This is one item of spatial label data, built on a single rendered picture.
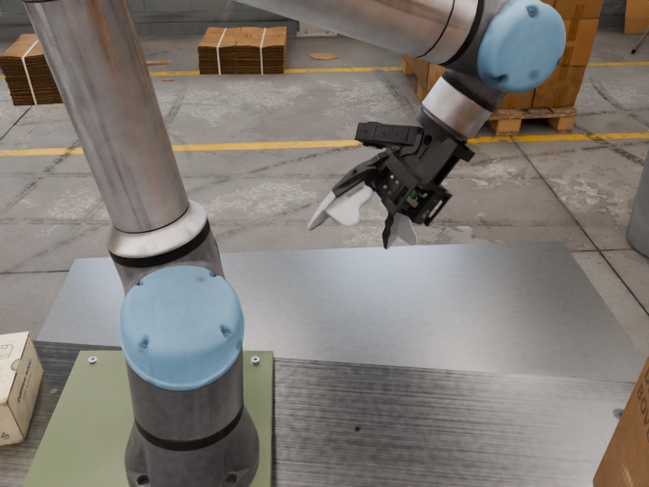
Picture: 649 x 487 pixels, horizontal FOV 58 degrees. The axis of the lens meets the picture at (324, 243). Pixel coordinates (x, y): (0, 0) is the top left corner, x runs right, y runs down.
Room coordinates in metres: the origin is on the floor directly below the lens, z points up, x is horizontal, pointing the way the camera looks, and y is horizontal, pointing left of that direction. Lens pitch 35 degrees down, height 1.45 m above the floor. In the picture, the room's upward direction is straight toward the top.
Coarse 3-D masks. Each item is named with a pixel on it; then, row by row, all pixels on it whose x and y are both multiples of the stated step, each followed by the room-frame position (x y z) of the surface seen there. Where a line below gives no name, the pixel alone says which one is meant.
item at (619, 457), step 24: (648, 360) 0.38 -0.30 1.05; (648, 384) 0.36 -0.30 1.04; (648, 408) 0.35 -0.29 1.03; (624, 432) 0.37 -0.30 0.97; (648, 432) 0.33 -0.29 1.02; (624, 456) 0.35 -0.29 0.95; (648, 456) 0.31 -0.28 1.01; (600, 480) 0.37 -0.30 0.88; (624, 480) 0.33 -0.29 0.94; (648, 480) 0.29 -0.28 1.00
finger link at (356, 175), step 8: (368, 160) 0.65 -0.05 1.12; (376, 160) 0.65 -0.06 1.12; (360, 168) 0.64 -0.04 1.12; (368, 168) 0.64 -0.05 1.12; (376, 168) 0.64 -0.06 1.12; (344, 176) 0.64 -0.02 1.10; (352, 176) 0.64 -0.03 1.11; (360, 176) 0.64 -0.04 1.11; (368, 176) 0.64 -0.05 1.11; (336, 184) 0.64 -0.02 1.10; (344, 184) 0.64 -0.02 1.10; (352, 184) 0.64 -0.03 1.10; (368, 184) 0.64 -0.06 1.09; (336, 192) 0.63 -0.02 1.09; (344, 192) 0.63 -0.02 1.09
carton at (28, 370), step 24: (0, 336) 0.56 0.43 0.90; (24, 336) 0.56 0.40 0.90; (0, 360) 0.52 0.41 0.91; (24, 360) 0.53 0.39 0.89; (0, 384) 0.48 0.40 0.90; (24, 384) 0.51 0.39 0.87; (0, 408) 0.45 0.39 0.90; (24, 408) 0.49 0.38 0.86; (0, 432) 0.45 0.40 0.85; (24, 432) 0.46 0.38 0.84
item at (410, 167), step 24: (432, 120) 0.64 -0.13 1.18; (432, 144) 0.64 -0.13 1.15; (456, 144) 0.61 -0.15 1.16; (384, 168) 0.64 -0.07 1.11; (408, 168) 0.62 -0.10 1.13; (432, 168) 0.61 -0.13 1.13; (384, 192) 0.63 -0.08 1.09; (408, 192) 0.59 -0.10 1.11; (432, 192) 0.62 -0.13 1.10; (408, 216) 0.62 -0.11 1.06; (432, 216) 0.62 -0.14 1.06
